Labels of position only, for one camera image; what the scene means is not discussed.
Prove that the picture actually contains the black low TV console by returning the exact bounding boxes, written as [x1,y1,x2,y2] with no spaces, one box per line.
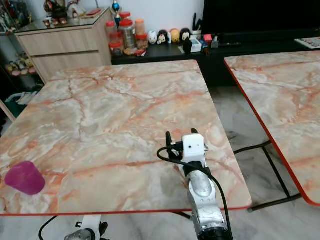
[111,36,320,89]

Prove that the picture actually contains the small black gadget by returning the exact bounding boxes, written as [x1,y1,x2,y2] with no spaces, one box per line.
[182,40,193,54]

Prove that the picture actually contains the small white box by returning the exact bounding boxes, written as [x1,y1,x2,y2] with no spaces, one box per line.
[192,40,204,53]

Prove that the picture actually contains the black round doll figurine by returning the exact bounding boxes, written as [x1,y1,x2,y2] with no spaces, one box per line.
[180,27,192,42]

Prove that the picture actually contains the black haired doll figurine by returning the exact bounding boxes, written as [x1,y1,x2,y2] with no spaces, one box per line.
[157,30,169,45]

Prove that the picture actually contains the small red lid cookie jar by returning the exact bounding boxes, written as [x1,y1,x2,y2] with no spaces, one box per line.
[135,33,149,50]

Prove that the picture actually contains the white cup with black pens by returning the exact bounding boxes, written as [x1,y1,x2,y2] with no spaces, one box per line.
[191,13,203,39]

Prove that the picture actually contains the short red lid jar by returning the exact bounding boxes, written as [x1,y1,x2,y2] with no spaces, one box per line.
[109,41,125,57]

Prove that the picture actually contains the large red lid snack jar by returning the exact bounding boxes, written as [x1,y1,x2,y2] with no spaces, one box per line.
[118,19,135,50]

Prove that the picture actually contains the orange filled plastic jar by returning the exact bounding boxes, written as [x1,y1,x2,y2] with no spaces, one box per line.
[134,18,146,36]

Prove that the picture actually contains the slim red lid jar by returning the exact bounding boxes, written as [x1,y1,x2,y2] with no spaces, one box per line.
[105,21,119,43]

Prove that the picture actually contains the green storage basket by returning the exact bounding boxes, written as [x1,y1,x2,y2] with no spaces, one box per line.
[7,91,39,119]

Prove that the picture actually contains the black television screen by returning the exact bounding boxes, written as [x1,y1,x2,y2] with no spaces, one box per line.
[200,0,320,36]

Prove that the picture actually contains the purple plastic cup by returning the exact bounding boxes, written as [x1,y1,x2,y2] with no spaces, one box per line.
[4,160,46,196]

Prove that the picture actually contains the light wooden drawer cabinet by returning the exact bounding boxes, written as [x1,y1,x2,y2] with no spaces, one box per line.
[13,7,114,84]

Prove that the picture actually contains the black display shelf unit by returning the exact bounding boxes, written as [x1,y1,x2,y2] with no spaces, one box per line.
[0,0,45,91]

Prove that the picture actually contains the blue ball trophy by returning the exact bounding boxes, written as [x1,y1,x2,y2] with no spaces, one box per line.
[111,0,122,21]

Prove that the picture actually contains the white remote keypad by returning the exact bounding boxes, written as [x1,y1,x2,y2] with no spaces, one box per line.
[294,37,320,50]

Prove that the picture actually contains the red flat box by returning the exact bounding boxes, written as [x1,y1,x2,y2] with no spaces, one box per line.
[86,8,103,18]

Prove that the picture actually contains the dark brown statue figurine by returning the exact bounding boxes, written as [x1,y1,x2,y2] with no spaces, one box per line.
[43,0,69,27]

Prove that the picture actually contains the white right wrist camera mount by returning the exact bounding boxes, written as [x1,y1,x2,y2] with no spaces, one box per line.
[181,133,206,162]

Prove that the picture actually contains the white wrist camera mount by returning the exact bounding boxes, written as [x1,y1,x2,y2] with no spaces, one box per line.
[181,133,206,162]
[81,215,102,237]

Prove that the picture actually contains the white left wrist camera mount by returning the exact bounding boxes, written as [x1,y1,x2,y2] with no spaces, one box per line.
[81,215,102,237]

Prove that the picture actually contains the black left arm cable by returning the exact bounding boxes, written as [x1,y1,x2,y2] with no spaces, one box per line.
[38,215,59,240]

